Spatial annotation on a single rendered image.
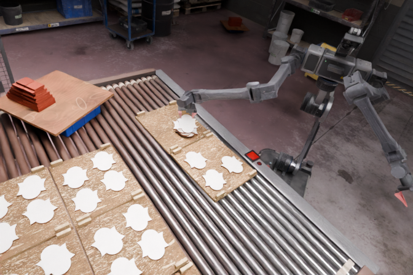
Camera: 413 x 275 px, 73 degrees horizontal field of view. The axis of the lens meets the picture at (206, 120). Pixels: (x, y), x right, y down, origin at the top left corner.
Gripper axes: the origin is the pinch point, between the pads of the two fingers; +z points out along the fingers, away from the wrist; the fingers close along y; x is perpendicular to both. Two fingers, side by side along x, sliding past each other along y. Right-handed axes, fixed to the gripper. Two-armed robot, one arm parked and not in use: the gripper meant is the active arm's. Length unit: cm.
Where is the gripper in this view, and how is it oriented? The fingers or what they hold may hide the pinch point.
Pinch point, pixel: (186, 117)
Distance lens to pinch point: 187.6
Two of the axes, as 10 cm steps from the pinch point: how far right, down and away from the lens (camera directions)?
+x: -1.6, -6.4, 7.5
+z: -1.3, 7.7, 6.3
